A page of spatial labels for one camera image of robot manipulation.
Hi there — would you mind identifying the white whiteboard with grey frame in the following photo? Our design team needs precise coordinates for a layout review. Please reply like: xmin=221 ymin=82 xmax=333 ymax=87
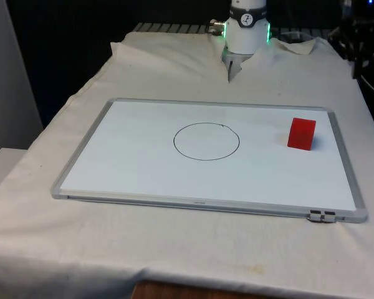
xmin=50 ymin=97 xmax=370 ymax=225

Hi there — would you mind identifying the red cube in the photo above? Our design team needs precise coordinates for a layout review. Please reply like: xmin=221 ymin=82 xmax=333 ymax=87
xmin=287 ymin=117 xmax=317 ymax=152

